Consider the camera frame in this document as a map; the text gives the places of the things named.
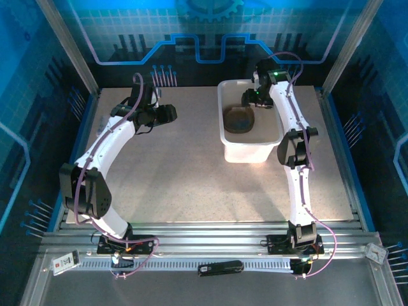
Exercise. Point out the aluminium mounting rail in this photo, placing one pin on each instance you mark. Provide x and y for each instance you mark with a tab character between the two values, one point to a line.
207	242

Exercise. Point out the black controller box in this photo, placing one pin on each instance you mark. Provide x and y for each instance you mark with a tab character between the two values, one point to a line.
299	266
122	263

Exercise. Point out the white label card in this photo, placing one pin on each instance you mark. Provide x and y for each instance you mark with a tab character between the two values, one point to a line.
65	262

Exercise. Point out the black flat device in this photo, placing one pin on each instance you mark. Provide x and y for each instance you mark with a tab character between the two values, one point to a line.
220	267

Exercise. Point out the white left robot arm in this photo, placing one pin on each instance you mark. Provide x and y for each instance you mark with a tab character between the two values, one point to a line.
108	140

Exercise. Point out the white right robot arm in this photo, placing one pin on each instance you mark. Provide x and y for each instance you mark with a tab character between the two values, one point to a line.
287	105

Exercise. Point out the aluminium frame post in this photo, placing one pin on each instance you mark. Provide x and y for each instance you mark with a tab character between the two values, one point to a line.
346	48
70	48

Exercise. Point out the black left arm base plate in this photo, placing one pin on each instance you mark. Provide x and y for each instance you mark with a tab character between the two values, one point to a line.
146	239

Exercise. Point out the black left controller box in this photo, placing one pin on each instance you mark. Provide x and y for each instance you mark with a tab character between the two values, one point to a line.
122	263

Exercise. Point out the white plastic bin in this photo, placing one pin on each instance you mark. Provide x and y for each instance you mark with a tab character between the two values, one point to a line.
245	154

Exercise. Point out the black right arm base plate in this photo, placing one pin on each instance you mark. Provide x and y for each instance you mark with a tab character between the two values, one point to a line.
275	243

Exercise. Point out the black right controller box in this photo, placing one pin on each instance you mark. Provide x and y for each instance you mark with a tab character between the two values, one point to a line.
299	266

